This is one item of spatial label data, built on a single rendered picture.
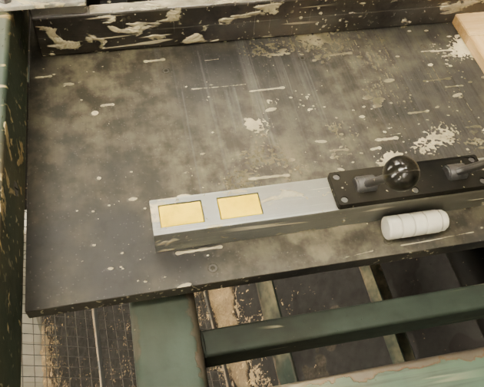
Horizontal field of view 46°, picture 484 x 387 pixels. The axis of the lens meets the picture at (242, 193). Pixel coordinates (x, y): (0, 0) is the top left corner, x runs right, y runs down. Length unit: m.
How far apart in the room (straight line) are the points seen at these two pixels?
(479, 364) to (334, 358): 2.10
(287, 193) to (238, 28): 0.33
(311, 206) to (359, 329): 0.16
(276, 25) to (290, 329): 0.48
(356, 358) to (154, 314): 2.00
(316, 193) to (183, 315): 0.22
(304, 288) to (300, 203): 2.21
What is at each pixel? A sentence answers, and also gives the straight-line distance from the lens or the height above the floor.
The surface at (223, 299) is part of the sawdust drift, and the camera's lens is 3.37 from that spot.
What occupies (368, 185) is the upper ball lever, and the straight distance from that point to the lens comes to 0.68.
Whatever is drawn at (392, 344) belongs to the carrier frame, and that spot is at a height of 0.18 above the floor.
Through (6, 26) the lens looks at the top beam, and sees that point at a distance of 0.83.
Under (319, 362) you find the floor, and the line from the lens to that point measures 2.78.
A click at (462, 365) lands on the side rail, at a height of 1.46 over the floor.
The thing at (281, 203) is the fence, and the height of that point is 1.56.
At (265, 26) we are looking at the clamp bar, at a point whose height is 1.51.
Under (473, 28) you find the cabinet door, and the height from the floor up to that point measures 1.22.
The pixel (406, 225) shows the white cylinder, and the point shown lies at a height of 1.44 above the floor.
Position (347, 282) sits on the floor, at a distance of 2.69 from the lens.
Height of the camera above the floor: 2.00
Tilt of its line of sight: 36 degrees down
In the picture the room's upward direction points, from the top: 75 degrees counter-clockwise
